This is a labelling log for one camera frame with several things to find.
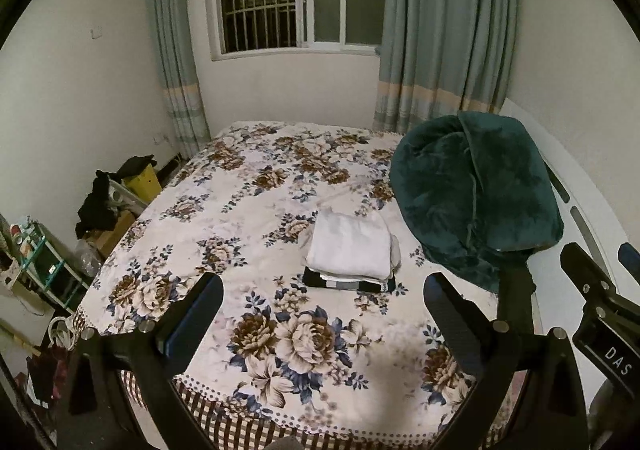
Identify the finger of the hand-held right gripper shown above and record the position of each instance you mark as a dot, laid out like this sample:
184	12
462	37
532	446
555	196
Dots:
582	275
631	257

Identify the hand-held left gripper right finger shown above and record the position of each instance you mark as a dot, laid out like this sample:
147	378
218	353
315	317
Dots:
450	325

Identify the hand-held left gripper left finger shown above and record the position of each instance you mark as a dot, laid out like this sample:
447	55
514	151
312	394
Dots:
192	325

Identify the white knit sweater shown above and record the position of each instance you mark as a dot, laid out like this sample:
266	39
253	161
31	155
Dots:
350	240

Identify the dark pants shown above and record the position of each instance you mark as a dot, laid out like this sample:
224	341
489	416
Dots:
517	295

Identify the white headboard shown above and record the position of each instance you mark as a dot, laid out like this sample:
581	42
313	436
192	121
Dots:
575	190

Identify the white folded garment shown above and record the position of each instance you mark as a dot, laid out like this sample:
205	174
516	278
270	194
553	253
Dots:
350	279

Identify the black striped folded garment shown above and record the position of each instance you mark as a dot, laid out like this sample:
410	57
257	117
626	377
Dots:
345	285

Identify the cardboard box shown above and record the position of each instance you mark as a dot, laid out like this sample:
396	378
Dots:
112	232

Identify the clear plastic bag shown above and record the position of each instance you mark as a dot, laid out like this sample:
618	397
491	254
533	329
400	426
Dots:
89	257

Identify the dark green plush blanket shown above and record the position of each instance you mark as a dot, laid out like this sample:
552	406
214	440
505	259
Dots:
470	185

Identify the floral sheet bed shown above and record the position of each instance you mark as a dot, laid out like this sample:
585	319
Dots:
250	190

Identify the yellow box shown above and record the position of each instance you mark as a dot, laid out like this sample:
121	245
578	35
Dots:
145	185

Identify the red cloth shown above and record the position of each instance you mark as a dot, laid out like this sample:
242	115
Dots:
47	372

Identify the black clothing heap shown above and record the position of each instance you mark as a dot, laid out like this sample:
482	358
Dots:
97	205

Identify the black cloth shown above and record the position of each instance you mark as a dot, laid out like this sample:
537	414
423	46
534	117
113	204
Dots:
137	165

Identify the wooden broom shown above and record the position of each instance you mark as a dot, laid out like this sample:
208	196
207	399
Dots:
20	337

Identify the narrow teal curtain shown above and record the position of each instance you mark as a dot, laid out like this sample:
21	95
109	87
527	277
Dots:
175	40

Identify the wide teal curtain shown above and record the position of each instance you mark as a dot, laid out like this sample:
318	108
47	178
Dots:
445	20

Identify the green frame shelf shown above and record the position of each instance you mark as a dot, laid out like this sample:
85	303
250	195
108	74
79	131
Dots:
50	265

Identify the wall socket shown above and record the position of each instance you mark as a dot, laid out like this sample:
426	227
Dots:
160	138

